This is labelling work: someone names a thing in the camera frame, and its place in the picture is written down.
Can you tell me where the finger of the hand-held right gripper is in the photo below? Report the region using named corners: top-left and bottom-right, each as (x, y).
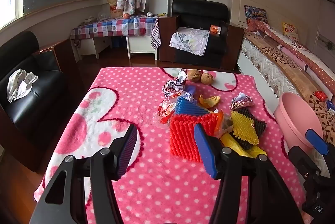
top-left (288, 146), bottom-right (322, 180)
top-left (305, 129), bottom-right (335, 164)

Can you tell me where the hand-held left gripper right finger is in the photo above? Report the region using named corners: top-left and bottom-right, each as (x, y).
top-left (194, 123), bottom-right (305, 224)

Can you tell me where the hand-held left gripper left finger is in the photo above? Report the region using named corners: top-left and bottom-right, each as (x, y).
top-left (29, 123), bottom-right (138, 224)

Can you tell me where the red spiky foam block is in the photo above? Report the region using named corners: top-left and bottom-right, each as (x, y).
top-left (169, 113), bottom-right (219, 163)

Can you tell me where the pink plastic basin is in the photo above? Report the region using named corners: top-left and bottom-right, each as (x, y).
top-left (273, 92), bottom-right (325, 154)

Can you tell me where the red white snack wrapper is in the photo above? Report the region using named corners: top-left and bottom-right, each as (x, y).
top-left (156, 92), bottom-right (194, 125)

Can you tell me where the black spiky foam pad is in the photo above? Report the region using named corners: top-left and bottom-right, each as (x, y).
top-left (232, 107), bottom-right (267, 151)

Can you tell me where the yellow packet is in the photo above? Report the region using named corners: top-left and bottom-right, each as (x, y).
top-left (220, 132), bottom-right (267, 159)

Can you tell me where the yellow spiky foam pad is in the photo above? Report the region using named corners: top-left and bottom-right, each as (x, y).
top-left (230, 110), bottom-right (259, 145)

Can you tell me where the blue spiky foam pad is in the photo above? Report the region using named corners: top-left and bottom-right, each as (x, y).
top-left (175, 96), bottom-right (210, 117)

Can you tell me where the crumpled silver foil wrapper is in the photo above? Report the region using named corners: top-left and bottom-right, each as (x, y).
top-left (230, 92), bottom-right (255, 111)

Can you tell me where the purple wrapper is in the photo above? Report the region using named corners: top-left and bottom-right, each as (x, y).
top-left (183, 85), bottom-right (197, 103)

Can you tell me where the walnut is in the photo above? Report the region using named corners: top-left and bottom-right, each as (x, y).
top-left (187, 69), bottom-right (202, 82)
top-left (201, 72), bottom-right (214, 85)

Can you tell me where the crumpled printed paper wrapper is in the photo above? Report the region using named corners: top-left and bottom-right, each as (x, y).
top-left (162, 70), bottom-right (187, 97)

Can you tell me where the bed with patterned bedding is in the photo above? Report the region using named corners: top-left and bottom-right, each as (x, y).
top-left (245, 31), bottom-right (335, 145)

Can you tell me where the red white dotted quilt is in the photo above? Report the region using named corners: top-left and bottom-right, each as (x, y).
top-left (247, 15), bottom-right (335, 96)

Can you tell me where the pink rolled mat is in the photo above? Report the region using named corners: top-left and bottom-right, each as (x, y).
top-left (277, 44), bottom-right (322, 70)

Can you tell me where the white quilted mattress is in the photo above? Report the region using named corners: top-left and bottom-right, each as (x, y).
top-left (237, 31), bottom-right (301, 107)

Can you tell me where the black leather armchair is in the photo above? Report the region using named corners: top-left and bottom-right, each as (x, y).
top-left (158, 0), bottom-right (244, 70)
top-left (0, 31), bottom-right (84, 172)

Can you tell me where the white desk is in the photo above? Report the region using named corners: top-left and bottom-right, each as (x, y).
top-left (71, 35), bottom-right (159, 60)

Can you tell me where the white wardrobe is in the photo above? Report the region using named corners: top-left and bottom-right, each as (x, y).
top-left (317, 0), bottom-right (335, 49)

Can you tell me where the yellow floral cushion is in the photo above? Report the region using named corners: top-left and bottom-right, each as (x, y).
top-left (282, 22), bottom-right (300, 37)

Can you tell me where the white floral cloth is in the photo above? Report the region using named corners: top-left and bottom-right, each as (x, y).
top-left (169, 27), bottom-right (210, 56)

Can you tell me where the checkered cloth table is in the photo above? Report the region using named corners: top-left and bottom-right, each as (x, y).
top-left (70, 16), bottom-right (161, 50)

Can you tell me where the white crumpled cloth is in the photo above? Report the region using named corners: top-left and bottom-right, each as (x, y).
top-left (6, 69), bottom-right (38, 103)

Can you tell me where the cartoon print pillow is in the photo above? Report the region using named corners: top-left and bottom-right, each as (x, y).
top-left (244, 5), bottom-right (269, 24)

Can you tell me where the yellow paper bag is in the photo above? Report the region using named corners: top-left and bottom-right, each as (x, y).
top-left (106, 0), bottom-right (123, 18)

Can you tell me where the white bed frame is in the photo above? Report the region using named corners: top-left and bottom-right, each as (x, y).
top-left (232, 0), bottom-right (308, 99)

